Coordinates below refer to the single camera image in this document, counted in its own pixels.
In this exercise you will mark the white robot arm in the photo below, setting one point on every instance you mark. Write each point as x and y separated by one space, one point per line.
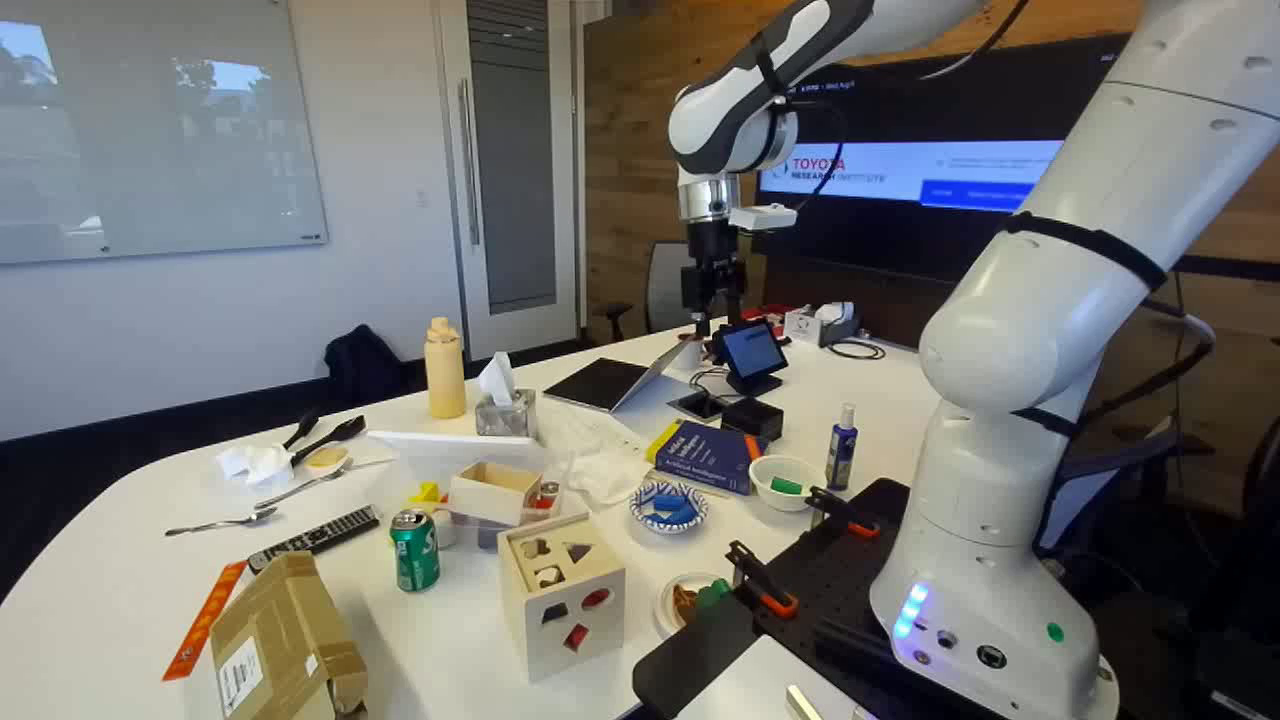
1166 142

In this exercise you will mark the small open wooden box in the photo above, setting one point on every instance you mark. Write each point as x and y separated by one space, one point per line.
503 492

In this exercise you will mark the white plate with giraffe toy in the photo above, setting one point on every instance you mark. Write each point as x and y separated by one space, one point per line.
705 587

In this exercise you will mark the wooden spoon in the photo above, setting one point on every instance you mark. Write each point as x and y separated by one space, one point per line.
323 466

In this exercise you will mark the blue patterned paper bowl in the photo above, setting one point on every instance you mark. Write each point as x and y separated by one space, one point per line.
667 510

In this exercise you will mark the orange ruler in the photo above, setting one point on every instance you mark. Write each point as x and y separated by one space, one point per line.
196 633

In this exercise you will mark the whiteboard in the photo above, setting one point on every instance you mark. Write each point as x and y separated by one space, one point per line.
155 130

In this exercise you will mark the green cylinder block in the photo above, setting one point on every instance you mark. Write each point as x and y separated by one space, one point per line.
787 484

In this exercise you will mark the tissue box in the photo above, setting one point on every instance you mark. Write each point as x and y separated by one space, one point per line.
503 410

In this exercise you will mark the green soda can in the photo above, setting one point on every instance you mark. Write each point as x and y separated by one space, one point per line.
414 542

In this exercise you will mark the small tablet on stand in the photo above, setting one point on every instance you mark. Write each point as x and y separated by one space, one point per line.
752 357

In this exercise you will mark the black plastic spoon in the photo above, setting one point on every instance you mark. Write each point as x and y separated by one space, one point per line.
344 431

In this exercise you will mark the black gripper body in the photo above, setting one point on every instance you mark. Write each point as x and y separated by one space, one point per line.
716 273

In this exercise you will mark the black backpack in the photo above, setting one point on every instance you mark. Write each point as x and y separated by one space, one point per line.
362 366

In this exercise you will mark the orange black marker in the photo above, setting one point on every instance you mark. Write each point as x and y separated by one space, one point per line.
752 574

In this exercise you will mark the silver fork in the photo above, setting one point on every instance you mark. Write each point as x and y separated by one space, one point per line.
255 516

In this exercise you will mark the black remote control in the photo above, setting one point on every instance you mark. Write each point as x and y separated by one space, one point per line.
316 536

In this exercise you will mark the black notebook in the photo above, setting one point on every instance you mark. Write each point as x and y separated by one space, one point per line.
603 386

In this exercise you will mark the wall monitor screen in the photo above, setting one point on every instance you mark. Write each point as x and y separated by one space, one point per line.
906 171

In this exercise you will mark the black base mat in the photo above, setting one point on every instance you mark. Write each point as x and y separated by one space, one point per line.
829 630

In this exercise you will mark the tan plastic bottle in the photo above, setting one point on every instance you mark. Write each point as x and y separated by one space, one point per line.
445 370

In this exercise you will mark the spray bottle with blue label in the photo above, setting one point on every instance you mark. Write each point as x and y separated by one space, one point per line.
840 451

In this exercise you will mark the giraffe pattern toy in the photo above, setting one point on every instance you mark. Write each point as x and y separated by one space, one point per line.
687 602

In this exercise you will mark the white bowl with green block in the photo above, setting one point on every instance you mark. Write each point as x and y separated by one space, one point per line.
766 469

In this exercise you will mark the cardboard box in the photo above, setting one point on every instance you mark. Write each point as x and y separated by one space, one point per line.
286 655

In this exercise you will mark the wooden shape sorter box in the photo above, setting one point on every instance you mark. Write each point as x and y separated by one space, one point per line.
560 595

